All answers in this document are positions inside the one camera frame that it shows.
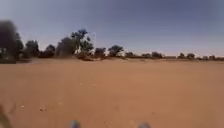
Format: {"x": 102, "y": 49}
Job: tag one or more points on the orange sandy ground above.
{"x": 113, "y": 90}

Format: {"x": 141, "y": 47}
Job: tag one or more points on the row of trees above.
{"x": 66, "y": 46}

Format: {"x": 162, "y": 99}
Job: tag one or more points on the robot's own part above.
{"x": 144, "y": 125}
{"x": 74, "y": 124}

